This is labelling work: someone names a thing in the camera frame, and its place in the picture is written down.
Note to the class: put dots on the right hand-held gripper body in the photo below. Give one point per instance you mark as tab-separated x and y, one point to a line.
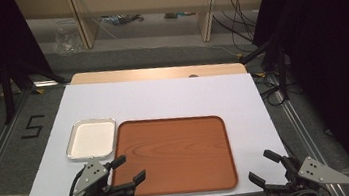
316	173

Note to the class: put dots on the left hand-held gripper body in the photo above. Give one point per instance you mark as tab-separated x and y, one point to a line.
93	175

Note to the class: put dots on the small white metal tray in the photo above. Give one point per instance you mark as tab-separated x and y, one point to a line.
92	140

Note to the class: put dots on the brown wood-grain tray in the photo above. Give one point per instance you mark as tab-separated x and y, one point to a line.
176	155

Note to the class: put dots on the white table board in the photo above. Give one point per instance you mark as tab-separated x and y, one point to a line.
175	94

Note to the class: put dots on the black stand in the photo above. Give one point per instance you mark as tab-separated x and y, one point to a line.
279	65
10	88

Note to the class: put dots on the wooden table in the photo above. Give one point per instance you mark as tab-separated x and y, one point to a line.
146	74

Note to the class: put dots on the clear plastic bag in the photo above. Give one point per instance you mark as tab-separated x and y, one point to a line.
67	39

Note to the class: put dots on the bluish bundle under shelf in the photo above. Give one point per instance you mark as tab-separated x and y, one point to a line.
122	18

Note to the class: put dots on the green flat item under shelf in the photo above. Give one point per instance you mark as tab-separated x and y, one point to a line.
179	14

